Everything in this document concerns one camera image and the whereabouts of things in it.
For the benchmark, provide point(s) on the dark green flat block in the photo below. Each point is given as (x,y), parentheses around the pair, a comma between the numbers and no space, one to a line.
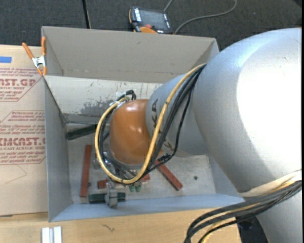
(96,198)
(78,133)

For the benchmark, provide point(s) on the red-brown flat block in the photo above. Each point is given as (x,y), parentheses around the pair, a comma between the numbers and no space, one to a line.
(85,171)
(171,178)

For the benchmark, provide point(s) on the brown cardboard board red print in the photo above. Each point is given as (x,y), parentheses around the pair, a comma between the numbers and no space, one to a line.
(20,181)

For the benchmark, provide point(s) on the grey metal bin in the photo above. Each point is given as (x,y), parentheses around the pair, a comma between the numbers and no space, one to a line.
(131,52)

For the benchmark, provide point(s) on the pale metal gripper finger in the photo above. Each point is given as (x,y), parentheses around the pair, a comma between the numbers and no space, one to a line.
(112,199)
(110,185)

